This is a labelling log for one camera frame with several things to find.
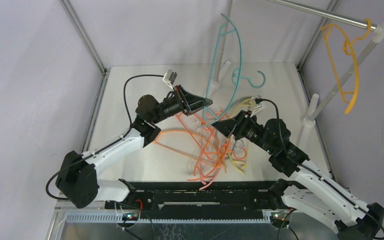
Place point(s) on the clothes rack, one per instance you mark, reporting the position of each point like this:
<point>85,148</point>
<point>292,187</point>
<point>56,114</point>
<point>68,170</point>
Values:
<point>285,32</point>

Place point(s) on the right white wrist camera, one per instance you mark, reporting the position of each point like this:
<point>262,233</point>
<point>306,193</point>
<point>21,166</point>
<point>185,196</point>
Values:
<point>255,106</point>

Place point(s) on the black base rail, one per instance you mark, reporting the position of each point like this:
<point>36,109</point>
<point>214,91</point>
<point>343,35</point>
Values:
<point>254,195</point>

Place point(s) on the pale yellow hanger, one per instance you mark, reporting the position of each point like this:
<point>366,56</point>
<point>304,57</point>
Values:
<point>240,141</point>

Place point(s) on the pink hanger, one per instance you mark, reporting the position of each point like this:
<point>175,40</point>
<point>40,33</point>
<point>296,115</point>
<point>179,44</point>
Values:
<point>213,150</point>

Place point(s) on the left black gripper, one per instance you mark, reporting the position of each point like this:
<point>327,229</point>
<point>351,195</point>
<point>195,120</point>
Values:
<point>190,102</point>

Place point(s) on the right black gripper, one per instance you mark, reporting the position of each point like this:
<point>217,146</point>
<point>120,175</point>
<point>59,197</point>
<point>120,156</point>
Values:
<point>241,124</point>

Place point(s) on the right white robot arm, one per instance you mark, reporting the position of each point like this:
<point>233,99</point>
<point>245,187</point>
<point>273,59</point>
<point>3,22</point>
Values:
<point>327,202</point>

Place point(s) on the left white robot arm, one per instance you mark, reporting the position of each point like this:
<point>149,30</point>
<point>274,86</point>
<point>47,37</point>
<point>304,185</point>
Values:
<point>78,178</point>

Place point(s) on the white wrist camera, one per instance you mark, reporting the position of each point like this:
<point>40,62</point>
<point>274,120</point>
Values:
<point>169,78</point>
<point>255,106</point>

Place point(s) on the teal plastic hanger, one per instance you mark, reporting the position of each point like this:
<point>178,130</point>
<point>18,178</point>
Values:
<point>231,73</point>

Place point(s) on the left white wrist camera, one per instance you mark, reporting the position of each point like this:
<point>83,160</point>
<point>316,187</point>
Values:
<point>169,78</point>

